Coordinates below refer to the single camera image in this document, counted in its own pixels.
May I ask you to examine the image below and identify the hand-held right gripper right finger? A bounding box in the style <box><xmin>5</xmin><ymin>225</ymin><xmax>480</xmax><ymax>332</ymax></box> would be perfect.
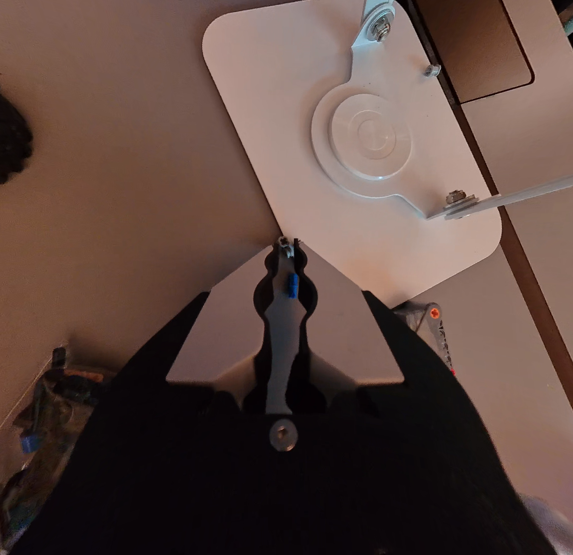
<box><xmin>289</xmin><ymin>245</ymin><xmax>406</xmax><ymax>413</ymax></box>

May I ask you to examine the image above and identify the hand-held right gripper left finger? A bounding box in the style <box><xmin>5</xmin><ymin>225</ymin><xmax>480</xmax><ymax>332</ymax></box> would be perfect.
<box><xmin>166</xmin><ymin>245</ymin><xmax>280</xmax><ymax>413</ymax></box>

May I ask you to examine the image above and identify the clear bag of toy bricks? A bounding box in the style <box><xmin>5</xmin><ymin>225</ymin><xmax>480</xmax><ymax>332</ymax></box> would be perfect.
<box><xmin>0</xmin><ymin>345</ymin><xmax>118</xmax><ymax>552</ymax></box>

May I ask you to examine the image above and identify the grey desk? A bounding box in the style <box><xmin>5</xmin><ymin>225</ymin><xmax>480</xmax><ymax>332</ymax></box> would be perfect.
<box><xmin>0</xmin><ymin>0</ymin><xmax>573</xmax><ymax>555</ymax></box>
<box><xmin>403</xmin><ymin>0</ymin><xmax>573</xmax><ymax>408</ymax></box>

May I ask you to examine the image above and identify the black tyre red hub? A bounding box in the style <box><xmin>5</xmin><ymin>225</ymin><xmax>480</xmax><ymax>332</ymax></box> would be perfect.
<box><xmin>0</xmin><ymin>93</ymin><xmax>35</xmax><ymax>185</ymax></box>

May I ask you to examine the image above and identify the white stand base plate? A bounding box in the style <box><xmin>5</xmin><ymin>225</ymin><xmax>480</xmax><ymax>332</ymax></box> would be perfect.
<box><xmin>202</xmin><ymin>0</ymin><xmax>502</xmax><ymax>310</ymax></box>

